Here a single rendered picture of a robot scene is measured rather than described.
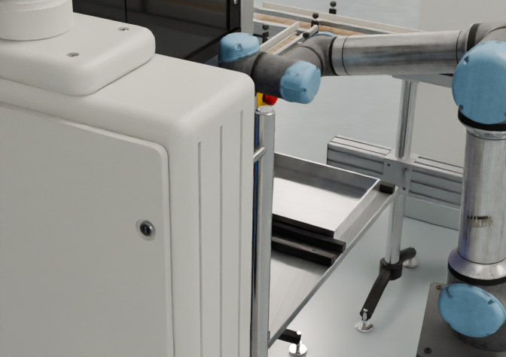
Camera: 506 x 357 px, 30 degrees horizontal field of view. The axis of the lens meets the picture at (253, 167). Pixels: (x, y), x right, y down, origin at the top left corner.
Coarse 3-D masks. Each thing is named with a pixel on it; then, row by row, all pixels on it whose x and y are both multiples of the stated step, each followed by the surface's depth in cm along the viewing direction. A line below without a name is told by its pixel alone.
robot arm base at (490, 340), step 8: (504, 328) 180; (464, 336) 184; (488, 336) 181; (496, 336) 181; (504, 336) 181; (472, 344) 183; (480, 344) 182; (488, 344) 181; (496, 344) 181; (504, 344) 181
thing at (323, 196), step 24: (288, 168) 227; (312, 168) 224; (336, 168) 221; (288, 192) 217; (312, 192) 217; (336, 192) 217; (360, 192) 217; (288, 216) 207; (312, 216) 208; (336, 216) 208
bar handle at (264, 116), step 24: (264, 120) 113; (264, 144) 114; (264, 168) 116; (264, 192) 117; (264, 216) 119; (264, 240) 121; (264, 264) 122; (264, 288) 124; (264, 312) 126; (264, 336) 128
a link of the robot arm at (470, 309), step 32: (480, 64) 146; (480, 96) 147; (480, 128) 150; (480, 160) 154; (480, 192) 157; (480, 224) 159; (480, 256) 162; (448, 288) 165; (480, 288) 162; (448, 320) 168; (480, 320) 164
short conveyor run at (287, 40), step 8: (264, 24) 283; (296, 24) 293; (264, 32) 284; (280, 32) 286; (288, 32) 290; (296, 32) 297; (304, 32) 277; (312, 32) 290; (264, 40) 284; (272, 40) 280; (280, 40) 291; (288, 40) 291; (296, 40) 281; (304, 40) 278; (264, 48) 277; (272, 48) 285; (280, 48) 274; (288, 48) 277
